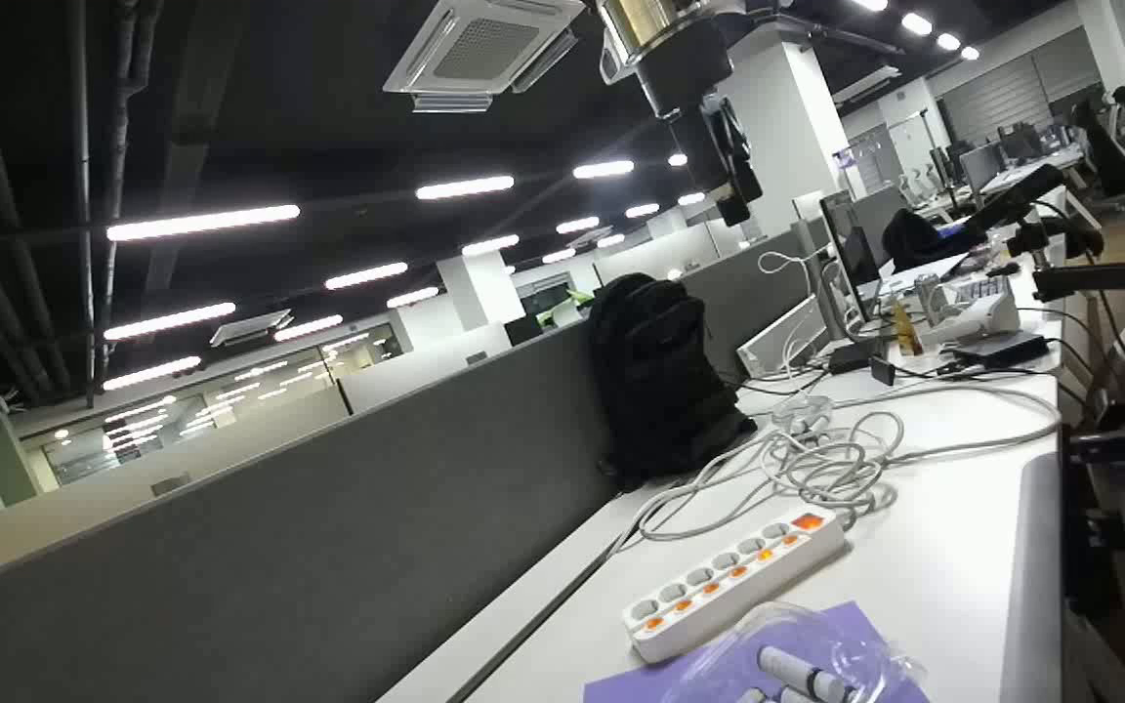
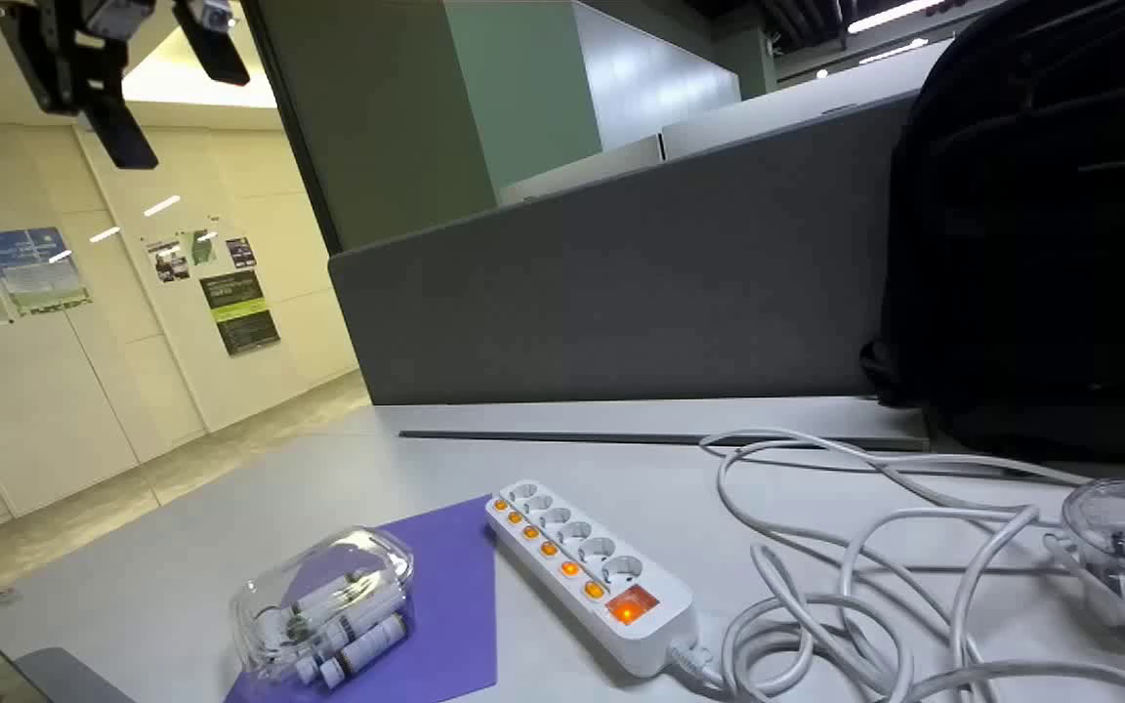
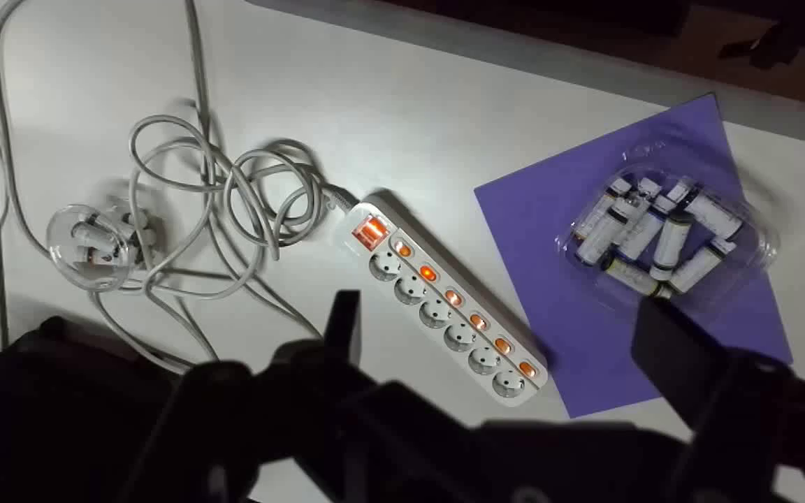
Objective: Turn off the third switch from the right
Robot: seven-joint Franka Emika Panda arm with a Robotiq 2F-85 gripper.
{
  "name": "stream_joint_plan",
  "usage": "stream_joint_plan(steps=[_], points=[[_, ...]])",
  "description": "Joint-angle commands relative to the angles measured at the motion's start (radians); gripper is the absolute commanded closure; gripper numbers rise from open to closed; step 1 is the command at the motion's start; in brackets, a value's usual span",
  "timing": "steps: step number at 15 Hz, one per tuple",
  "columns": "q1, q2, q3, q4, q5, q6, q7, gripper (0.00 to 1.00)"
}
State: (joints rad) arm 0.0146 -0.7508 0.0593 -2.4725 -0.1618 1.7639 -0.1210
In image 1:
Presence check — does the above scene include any white multi-switch power strip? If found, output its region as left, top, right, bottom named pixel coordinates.
left=620, top=504, right=857, bottom=669

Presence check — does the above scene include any black backpack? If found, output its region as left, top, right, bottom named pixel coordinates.
left=581, top=269, right=761, bottom=479

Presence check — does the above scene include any white box device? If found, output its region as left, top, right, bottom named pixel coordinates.
left=915, top=272, right=1025, bottom=353

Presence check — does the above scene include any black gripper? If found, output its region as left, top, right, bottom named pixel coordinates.
left=631, top=15, right=769, bottom=230

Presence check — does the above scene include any black camera stand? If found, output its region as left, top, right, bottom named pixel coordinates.
left=945, top=159, right=1125, bottom=303

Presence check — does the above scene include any black office chair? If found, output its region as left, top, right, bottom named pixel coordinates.
left=878, top=208, right=968, bottom=272

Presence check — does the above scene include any grey desk partition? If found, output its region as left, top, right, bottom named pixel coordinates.
left=0, top=316, right=637, bottom=703

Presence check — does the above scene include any white ceiling air conditioner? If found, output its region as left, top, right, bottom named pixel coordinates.
left=379, top=0, right=589, bottom=117

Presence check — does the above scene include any long ceiling light tube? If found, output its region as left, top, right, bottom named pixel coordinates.
left=570, top=155, right=641, bottom=182
left=102, top=198, right=304, bottom=247
left=97, top=298, right=244, bottom=346
left=409, top=172, right=520, bottom=208
left=320, top=256, right=416, bottom=298

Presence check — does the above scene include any clear plastic bag with markers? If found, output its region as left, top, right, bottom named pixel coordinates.
left=715, top=605, right=921, bottom=703

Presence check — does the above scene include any computer monitor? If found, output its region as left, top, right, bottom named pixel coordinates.
left=816, top=187, right=892, bottom=327

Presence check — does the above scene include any white power strip cable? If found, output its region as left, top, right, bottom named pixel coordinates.
left=633, top=376, right=1066, bottom=547

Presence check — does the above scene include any purple cloth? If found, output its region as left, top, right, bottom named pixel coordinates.
left=581, top=597, right=934, bottom=703

